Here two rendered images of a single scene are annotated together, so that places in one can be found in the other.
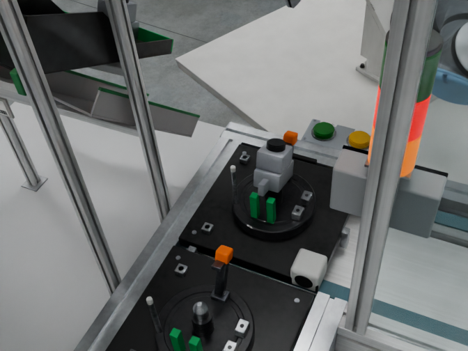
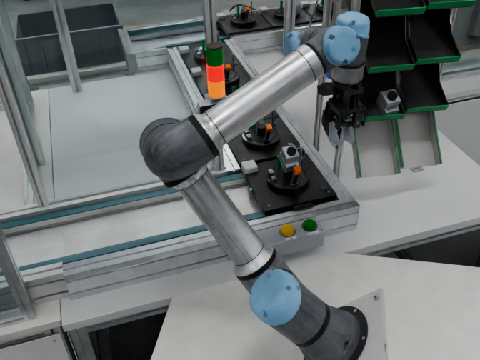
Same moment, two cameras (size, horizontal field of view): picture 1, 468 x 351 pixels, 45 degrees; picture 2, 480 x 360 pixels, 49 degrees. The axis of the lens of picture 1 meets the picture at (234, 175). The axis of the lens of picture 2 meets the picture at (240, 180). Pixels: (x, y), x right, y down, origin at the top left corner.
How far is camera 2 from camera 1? 186 cm
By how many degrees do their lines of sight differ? 86
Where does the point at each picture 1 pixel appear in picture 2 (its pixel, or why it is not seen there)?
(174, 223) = (318, 160)
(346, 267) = (243, 195)
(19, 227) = not seen: hidden behind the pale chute
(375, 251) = not seen: hidden behind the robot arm
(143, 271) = (306, 144)
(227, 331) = (253, 136)
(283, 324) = (240, 152)
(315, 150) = (301, 215)
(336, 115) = (339, 290)
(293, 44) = (446, 338)
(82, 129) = (445, 196)
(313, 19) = not seen: outside the picture
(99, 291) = (326, 157)
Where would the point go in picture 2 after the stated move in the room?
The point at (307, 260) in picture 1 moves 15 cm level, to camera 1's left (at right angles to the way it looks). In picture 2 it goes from (251, 164) to (279, 145)
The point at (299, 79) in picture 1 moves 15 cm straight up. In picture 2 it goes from (395, 304) to (404, 267)
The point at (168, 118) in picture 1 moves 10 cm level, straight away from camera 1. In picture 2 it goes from (354, 148) to (383, 158)
